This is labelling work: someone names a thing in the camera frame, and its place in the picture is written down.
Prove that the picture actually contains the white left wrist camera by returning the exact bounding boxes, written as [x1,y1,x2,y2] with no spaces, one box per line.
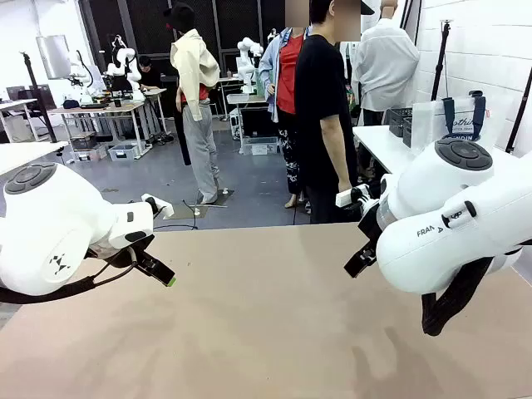
[140,193,174,220]

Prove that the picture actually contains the grey storage bin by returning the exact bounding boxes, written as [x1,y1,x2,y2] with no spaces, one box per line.
[107,143,141,163]

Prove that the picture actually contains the seated person in black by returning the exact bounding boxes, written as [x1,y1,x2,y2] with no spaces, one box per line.
[136,56,164,91]

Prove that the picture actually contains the wooden background desk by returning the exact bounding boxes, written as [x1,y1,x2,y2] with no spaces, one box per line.
[47,99,147,160]

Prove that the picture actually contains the black light stand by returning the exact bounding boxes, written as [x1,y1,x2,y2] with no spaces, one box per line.
[18,50,58,144]

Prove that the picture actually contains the person in red shirt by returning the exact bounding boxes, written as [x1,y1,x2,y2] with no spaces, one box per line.
[258,0,312,209]

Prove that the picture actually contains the clear shopping bag navy handles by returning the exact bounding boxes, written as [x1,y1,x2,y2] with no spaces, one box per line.
[413,95,506,151]

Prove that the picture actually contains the mannequin in cream jacket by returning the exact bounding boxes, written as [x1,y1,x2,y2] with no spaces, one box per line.
[163,2,222,205]

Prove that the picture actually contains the black slanted pole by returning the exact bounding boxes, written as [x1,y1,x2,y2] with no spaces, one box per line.
[504,65,532,155]

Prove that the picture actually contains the white side table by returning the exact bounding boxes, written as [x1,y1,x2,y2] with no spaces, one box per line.
[352,124,532,178]

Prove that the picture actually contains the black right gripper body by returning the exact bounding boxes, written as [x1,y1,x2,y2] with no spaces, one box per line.
[357,199,382,251]

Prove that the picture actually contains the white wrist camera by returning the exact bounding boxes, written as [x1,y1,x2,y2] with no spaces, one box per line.
[140,193,174,220]
[334,185,380,211]

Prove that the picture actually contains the clear storage bin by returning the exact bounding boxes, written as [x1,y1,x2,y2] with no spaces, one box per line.
[241,135,279,156]

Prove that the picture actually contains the black tripod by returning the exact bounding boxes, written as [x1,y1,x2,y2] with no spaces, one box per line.
[430,19,455,103]

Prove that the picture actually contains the person's left forearm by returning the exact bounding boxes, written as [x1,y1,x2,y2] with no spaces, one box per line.
[320,115,354,184]

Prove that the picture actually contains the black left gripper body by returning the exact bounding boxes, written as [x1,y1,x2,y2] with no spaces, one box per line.
[85,231,157,269]

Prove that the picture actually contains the black left arm cable sleeve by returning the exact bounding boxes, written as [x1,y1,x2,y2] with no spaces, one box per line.
[0,247,139,305]

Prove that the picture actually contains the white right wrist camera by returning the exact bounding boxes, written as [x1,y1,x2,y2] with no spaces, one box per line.
[334,185,380,211]

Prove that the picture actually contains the person in black t-shirt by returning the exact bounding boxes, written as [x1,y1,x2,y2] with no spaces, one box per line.
[293,0,363,225]

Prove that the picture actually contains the metal floor plate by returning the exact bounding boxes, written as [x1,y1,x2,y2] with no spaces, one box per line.
[168,202,209,220]

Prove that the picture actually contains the grey softbox panel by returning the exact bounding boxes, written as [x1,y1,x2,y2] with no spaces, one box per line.
[35,34,72,81]

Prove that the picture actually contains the mannequin in white shirt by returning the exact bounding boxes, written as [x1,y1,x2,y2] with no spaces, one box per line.
[350,0,421,126]

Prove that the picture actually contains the white desk with leg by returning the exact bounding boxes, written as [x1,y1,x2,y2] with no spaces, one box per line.
[0,140,70,176]

